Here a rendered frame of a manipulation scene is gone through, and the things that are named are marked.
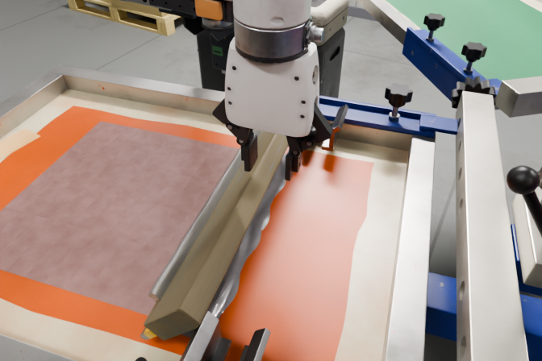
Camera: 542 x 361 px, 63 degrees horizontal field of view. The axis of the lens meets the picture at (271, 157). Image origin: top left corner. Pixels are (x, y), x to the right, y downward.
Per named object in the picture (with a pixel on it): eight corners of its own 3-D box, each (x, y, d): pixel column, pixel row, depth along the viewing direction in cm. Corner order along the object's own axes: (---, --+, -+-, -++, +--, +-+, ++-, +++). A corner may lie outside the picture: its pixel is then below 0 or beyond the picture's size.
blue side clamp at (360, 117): (264, 131, 85) (264, 100, 81) (273, 118, 89) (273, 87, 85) (427, 162, 78) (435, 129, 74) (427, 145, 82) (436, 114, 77)
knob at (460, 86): (446, 123, 80) (456, 87, 76) (446, 107, 85) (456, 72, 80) (489, 130, 79) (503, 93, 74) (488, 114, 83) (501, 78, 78)
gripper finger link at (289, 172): (319, 127, 52) (315, 170, 56) (293, 122, 53) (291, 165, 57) (313, 143, 49) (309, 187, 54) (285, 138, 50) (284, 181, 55)
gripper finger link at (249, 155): (257, 115, 54) (258, 158, 58) (232, 110, 54) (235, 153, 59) (248, 130, 51) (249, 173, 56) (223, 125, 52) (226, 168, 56)
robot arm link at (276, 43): (331, 7, 45) (329, 33, 47) (249, -3, 47) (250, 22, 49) (314, 37, 39) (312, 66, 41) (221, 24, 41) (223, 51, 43)
